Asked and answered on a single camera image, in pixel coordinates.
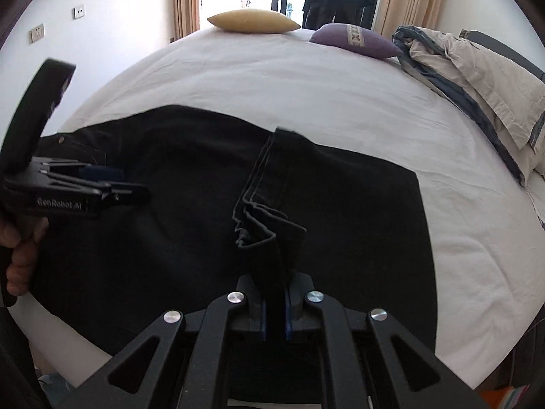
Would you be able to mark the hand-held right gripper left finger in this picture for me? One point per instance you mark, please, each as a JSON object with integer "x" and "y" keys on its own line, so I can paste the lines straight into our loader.
{"x": 263, "y": 319}

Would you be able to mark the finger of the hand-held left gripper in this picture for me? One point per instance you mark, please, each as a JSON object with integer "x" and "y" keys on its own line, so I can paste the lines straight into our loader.
{"x": 127, "y": 194}
{"x": 102, "y": 174}

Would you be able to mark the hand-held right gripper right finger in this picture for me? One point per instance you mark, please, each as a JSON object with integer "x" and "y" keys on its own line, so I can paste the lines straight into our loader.
{"x": 288, "y": 319}

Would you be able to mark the black pants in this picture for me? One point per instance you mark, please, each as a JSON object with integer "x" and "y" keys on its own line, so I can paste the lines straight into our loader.
{"x": 362, "y": 221}

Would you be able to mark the person's left hand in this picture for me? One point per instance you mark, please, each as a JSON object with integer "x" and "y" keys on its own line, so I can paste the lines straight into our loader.
{"x": 21, "y": 260}

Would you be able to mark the bed with white sheet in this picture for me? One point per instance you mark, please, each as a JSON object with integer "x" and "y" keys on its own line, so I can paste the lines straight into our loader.
{"x": 255, "y": 76}

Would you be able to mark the yellow pillow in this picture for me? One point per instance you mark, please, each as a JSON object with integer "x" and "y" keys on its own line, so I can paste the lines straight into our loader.
{"x": 251, "y": 21}

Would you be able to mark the orange box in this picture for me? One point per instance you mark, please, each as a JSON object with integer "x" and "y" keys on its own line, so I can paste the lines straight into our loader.
{"x": 513, "y": 398}

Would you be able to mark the dark bedside cabinet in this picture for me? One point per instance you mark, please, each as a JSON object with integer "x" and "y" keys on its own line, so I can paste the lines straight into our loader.
{"x": 530, "y": 358}

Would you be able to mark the purple patterned pillow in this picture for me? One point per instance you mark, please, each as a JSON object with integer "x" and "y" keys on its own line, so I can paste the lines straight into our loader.
{"x": 340, "y": 40}

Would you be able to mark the white pillow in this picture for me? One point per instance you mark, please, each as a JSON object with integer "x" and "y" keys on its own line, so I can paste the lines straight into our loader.
{"x": 537, "y": 196}

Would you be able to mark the beige and grey folded duvet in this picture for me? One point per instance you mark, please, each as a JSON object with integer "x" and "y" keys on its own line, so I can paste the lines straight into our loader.
{"x": 477, "y": 76}

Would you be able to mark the grey padded headboard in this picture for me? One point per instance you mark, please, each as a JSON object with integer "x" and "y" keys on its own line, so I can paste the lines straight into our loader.
{"x": 506, "y": 49}

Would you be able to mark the white wall socket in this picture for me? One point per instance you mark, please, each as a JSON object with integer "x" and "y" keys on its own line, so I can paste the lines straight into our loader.
{"x": 37, "y": 33}

